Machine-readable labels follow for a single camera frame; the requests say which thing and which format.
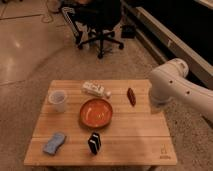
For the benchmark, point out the small black box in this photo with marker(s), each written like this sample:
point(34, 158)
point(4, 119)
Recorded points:
point(128, 31)

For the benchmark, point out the wooden table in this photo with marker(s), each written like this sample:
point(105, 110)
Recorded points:
point(120, 130)

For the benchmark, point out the dark red oblong object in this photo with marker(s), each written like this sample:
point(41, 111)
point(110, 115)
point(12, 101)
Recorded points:
point(131, 96)

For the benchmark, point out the orange plate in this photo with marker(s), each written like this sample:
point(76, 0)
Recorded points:
point(96, 113)

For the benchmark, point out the clear plastic cup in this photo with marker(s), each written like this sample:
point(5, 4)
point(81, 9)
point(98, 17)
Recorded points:
point(58, 99)

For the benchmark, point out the blue sponge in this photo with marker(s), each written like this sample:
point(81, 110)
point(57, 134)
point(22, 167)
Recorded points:
point(54, 143)

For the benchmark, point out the black and white eraser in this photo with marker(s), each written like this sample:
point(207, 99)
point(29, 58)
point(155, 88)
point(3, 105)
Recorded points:
point(94, 142)

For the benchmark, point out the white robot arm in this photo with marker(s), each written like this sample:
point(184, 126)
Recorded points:
point(169, 80)

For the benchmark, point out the black office chair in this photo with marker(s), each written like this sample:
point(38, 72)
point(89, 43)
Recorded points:
point(100, 17)

